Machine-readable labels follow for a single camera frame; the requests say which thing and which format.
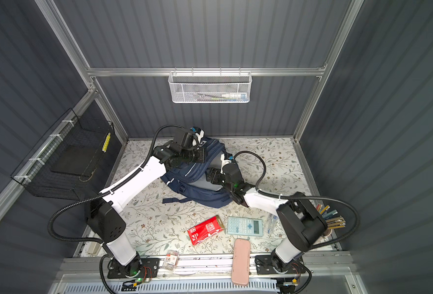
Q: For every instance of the clear pen pack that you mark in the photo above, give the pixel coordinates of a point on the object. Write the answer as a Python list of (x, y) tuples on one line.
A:
[(271, 223)]

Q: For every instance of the navy blue student backpack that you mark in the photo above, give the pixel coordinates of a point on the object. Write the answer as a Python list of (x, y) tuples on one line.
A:
[(190, 179)]

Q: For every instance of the red snack packet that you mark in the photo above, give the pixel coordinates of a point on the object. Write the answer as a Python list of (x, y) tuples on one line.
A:
[(205, 230)]

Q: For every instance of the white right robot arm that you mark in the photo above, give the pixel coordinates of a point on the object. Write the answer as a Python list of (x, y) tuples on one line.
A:
[(302, 224)]

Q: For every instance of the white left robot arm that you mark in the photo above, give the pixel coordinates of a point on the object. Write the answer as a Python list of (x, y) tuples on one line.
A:
[(113, 200)]

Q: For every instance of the black wire wall basket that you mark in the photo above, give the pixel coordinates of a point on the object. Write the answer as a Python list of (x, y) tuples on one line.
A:
[(74, 163)]

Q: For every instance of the pink pencil case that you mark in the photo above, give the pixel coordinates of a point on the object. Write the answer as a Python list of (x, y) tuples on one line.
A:
[(240, 264)]

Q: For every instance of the pink cup with pencils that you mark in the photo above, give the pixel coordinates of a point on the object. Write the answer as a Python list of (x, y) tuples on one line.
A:
[(332, 218)]

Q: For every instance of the teal calculator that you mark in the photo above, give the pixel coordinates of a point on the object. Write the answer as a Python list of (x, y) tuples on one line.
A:
[(244, 226)]

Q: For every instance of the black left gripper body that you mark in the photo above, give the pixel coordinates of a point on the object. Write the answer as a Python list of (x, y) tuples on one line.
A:
[(192, 155)]

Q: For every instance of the white wire mesh basket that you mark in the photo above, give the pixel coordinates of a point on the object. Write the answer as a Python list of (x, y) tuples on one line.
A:
[(207, 87)]

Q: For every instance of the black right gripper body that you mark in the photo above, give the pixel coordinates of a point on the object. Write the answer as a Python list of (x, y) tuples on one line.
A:
[(220, 178)]

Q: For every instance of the small clear eraser box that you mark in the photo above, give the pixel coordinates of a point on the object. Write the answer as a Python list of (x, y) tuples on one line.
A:
[(171, 260)]

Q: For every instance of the white marker in basket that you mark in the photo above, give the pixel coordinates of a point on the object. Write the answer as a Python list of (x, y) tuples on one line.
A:
[(235, 96)]

